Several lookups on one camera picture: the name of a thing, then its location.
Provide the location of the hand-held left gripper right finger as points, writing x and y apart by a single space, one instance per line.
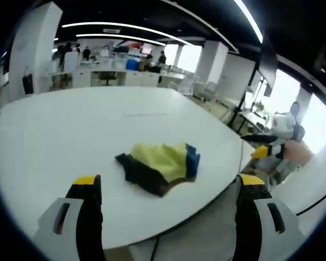
247 217

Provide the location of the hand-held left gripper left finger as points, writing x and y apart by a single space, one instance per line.
88 217

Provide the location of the yellow black blue garment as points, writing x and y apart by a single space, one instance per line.
157 160

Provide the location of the black hanging screen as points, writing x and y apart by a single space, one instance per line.
269 68

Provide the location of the black office chair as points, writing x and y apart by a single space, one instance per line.
107 76

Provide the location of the white office desk row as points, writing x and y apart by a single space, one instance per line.
119 77

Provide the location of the black bag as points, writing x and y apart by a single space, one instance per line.
28 84

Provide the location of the blue barrel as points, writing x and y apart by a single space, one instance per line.
131 64

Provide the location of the long ceiling light strip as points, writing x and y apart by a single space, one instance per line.
130 28

